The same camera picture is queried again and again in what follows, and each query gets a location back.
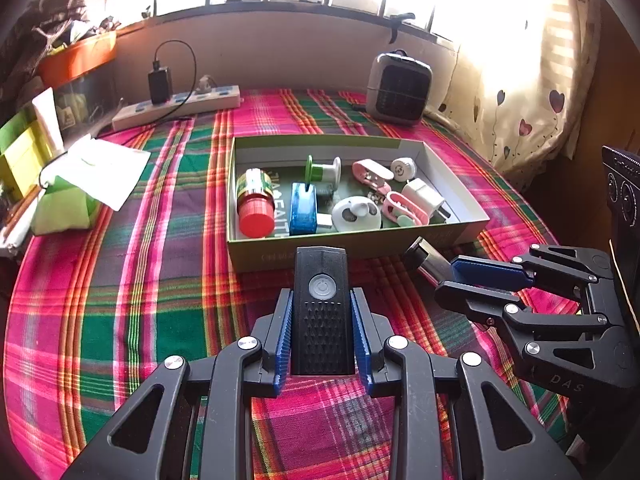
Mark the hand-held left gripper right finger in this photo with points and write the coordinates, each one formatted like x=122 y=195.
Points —
x=360 y=345

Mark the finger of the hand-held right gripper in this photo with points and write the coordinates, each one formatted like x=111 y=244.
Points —
x=480 y=305
x=490 y=270

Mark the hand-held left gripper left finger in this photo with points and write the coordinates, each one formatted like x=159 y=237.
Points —
x=282 y=345

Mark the black device with power button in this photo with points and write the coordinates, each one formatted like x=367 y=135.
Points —
x=322 y=320

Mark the green cardboard box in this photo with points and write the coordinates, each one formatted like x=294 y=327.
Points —
x=350 y=255

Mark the white charger plug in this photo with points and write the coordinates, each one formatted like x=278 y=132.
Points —
x=420 y=195

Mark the pink plastic clip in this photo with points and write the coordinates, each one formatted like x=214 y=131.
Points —
x=365 y=167
x=400 y=201

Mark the red-capped brown bottle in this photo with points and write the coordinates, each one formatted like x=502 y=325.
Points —
x=255 y=220

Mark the white round panda gadget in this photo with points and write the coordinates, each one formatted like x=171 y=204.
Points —
x=350 y=215

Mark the small white round cap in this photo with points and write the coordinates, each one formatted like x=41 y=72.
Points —
x=402 y=170

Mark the blue plastic card reader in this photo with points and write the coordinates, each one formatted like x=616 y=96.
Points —
x=302 y=210

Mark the green and white spool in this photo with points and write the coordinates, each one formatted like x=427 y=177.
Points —
x=314 y=170

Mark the silver black metal case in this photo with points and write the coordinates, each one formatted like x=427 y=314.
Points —
x=425 y=257

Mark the yellow rubber band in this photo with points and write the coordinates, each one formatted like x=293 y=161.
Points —
x=619 y=272

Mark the pink green plaid blanket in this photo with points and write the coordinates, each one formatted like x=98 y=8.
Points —
x=150 y=285

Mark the heart print curtain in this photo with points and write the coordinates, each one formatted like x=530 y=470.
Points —
x=525 y=85

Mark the small grey heater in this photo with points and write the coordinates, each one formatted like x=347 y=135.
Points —
x=400 y=90

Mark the white paper sheet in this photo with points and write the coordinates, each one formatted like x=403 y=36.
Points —
x=110 y=170

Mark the white power strip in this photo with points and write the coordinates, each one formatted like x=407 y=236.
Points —
x=210 y=97

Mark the black window hook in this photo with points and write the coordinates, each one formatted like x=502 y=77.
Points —
x=395 y=27

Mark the white board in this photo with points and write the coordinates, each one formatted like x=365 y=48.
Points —
x=15 y=235

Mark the black power adapter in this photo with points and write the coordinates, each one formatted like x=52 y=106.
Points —
x=160 y=82

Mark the glass tank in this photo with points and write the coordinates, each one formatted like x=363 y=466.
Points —
x=90 y=100

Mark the yellow green paper box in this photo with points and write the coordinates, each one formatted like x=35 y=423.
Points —
x=25 y=160

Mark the white carton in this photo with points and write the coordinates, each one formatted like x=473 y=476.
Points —
x=50 y=120

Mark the orange plastic tray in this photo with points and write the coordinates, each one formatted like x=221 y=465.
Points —
x=80 y=57

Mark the pile of dark cloth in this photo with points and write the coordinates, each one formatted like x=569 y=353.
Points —
x=40 y=10

